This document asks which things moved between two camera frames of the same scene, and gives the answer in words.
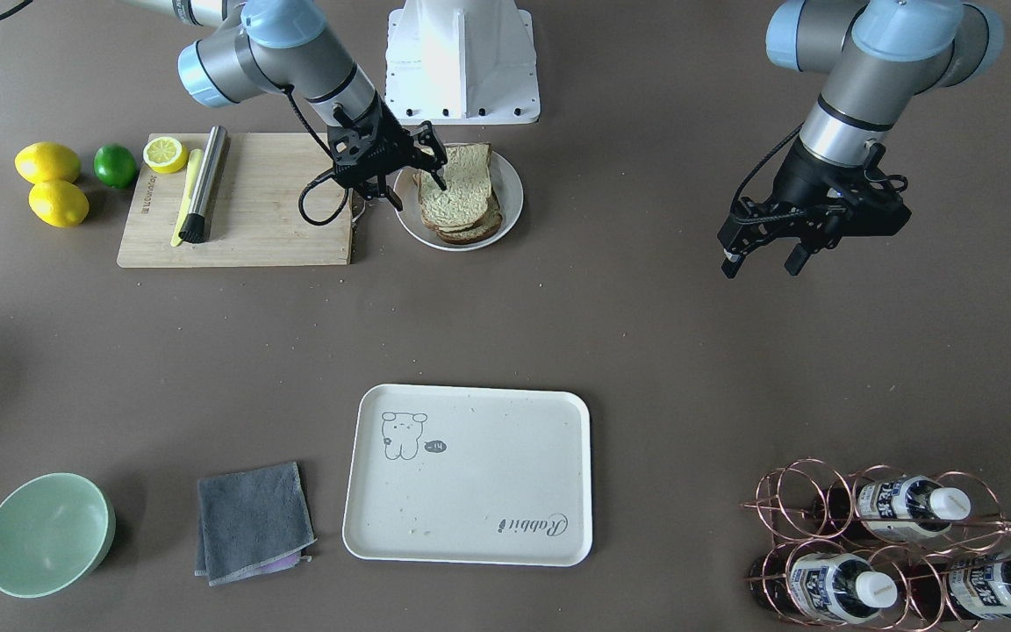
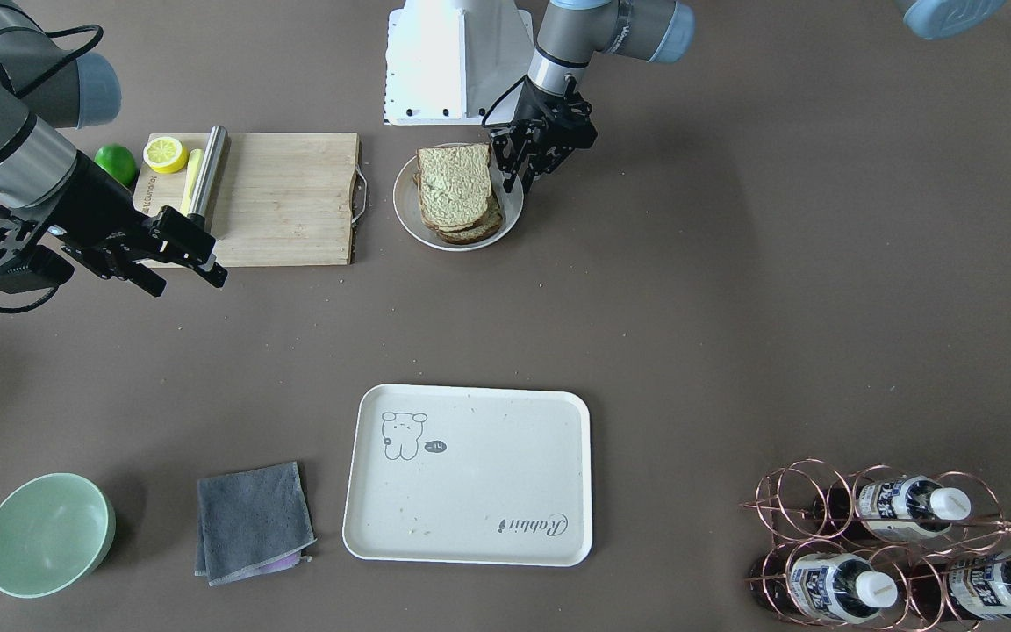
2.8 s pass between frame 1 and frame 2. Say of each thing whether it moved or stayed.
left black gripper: moved
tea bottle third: stayed
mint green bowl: stayed
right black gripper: moved
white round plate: stayed
